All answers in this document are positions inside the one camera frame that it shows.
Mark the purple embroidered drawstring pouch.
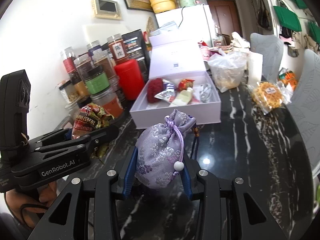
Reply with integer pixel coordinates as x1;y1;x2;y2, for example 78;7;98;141
135;109;196;190

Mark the cream lotion tube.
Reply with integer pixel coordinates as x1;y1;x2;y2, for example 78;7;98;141
170;87;194;107

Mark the white cable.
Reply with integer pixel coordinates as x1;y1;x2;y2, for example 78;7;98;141
198;82;214;104

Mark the red fuzzy knitted item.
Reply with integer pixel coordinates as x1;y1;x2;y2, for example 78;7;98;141
147;78;164;103

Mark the red snack packet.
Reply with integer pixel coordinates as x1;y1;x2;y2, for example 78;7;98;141
177;79;195;92

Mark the person's left hand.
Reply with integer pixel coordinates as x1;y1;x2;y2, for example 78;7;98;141
5;181;57;228

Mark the orange powder jar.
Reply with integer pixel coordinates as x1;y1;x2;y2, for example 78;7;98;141
91;88;124;119

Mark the silver snack sachet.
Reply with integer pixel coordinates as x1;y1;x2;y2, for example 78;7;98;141
154;79;177;103

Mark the red plastic canister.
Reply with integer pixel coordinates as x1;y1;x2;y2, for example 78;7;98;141
114;59;145;101

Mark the lavender gift box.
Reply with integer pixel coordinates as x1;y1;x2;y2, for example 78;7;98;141
130;34;221;129

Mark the packaged waffle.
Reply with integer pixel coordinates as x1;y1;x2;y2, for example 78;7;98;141
248;81;293;115

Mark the clear plastic bag of food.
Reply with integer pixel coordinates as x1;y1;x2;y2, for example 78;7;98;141
208;51;247;93

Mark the labelled brown spice jar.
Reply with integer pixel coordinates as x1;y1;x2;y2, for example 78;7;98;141
107;34;129;64

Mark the black coffee bag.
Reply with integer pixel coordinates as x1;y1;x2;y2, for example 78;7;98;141
122;29;150;83

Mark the near grey leaf chair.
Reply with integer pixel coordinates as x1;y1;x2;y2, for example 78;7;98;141
287;49;320;178

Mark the grey leaf chair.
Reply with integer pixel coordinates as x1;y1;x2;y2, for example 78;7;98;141
287;49;320;178
250;33;284;82

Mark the white refrigerator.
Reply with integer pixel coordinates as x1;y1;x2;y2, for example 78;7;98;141
156;4;216;47

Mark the far grey leaf chair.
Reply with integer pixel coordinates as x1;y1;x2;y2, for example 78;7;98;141
250;33;284;82

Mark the yellow pot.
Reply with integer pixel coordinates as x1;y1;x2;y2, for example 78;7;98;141
149;0;176;14

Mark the brown entrance door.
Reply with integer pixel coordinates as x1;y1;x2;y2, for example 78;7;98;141
207;0;243;37

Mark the green tote bag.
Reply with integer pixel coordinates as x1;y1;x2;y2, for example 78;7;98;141
273;6;302;32

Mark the wall intercom panel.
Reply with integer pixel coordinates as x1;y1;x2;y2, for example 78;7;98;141
91;0;122;20

